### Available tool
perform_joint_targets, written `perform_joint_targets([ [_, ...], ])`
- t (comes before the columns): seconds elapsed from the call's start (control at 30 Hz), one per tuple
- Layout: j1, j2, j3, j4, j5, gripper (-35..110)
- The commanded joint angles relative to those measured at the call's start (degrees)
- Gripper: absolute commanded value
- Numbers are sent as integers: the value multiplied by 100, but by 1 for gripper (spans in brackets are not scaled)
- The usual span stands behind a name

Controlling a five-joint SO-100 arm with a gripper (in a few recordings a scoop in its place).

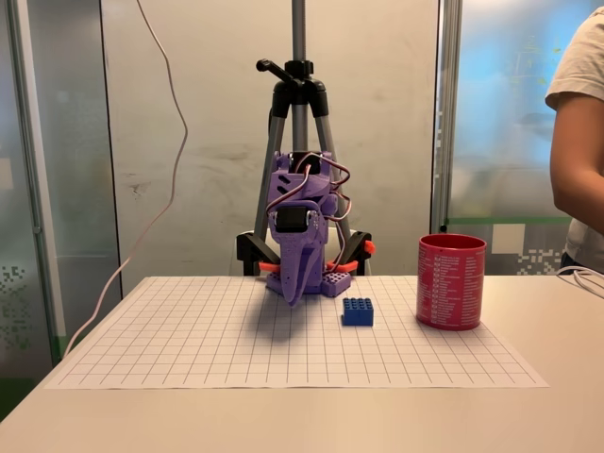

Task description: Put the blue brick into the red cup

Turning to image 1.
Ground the white grid paper sheet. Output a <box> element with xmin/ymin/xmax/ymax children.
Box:
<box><xmin>44</xmin><ymin>275</ymin><xmax>551</xmax><ymax>391</ymax></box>

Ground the black orange table clamp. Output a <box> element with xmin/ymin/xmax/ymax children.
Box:
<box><xmin>325</xmin><ymin>229</ymin><xmax>379</xmax><ymax>277</ymax></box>
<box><xmin>235</xmin><ymin>229</ymin><xmax>285</xmax><ymax>277</ymax></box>

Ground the grey black camera tripod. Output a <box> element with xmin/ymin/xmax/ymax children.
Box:
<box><xmin>254</xmin><ymin>0</ymin><xmax>361</xmax><ymax>277</ymax></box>

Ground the white cable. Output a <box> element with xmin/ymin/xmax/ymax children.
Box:
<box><xmin>553</xmin><ymin>265</ymin><xmax>604</xmax><ymax>299</ymax></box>

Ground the red printed cup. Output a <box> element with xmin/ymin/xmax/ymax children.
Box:
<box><xmin>415</xmin><ymin>233</ymin><xmax>488</xmax><ymax>333</ymax></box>

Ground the pink cable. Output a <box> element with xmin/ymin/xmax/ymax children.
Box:
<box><xmin>63</xmin><ymin>0</ymin><xmax>190</xmax><ymax>358</ymax></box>

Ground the blue toy brick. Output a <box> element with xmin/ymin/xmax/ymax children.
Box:
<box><xmin>342</xmin><ymin>296</ymin><xmax>376</xmax><ymax>327</ymax></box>

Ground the person in grey shirt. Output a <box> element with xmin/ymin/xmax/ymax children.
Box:
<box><xmin>545</xmin><ymin>5</ymin><xmax>604</xmax><ymax>276</ymax></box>

